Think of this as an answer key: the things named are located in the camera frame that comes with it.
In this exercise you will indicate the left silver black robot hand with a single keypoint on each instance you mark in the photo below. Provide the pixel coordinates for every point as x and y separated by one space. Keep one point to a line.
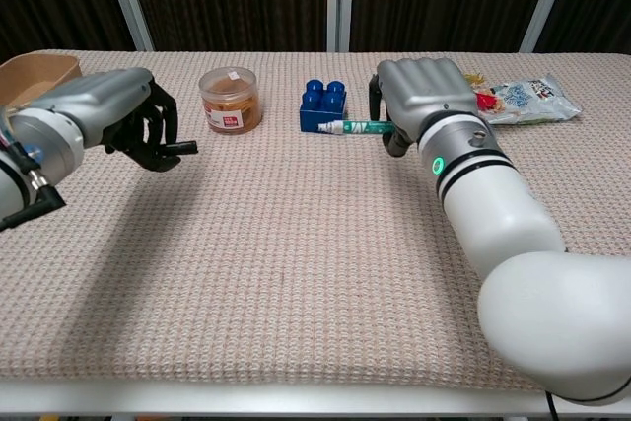
103 100

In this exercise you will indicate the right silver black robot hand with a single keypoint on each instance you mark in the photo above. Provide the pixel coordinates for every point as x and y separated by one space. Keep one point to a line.
424 86

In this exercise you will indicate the green white marker body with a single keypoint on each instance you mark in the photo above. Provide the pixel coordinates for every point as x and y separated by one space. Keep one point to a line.
360 127

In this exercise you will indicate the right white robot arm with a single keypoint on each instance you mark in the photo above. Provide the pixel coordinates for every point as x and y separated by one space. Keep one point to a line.
517 243

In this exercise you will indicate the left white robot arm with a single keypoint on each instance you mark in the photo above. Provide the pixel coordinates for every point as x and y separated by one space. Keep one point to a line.
34 145

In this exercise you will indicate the colourful feather shuttlecock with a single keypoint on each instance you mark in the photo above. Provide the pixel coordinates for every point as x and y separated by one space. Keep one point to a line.
485 99

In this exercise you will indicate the brown paper tray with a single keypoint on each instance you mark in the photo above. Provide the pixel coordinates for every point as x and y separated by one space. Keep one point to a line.
34 76

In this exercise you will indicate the blue building block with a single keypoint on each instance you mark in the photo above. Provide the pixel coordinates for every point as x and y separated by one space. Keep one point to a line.
321 100

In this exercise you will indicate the silver blue snack bag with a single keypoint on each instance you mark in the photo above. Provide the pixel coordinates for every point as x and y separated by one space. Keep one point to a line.
532 103

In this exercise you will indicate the clear jar of rubber bands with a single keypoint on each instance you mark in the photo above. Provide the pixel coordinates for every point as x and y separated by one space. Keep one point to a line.
231 103

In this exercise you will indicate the pink woven tablecloth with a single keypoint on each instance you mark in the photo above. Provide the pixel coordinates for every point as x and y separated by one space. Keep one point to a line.
276 268

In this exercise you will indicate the white table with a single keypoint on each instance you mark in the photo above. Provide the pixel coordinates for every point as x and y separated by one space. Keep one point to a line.
246 399

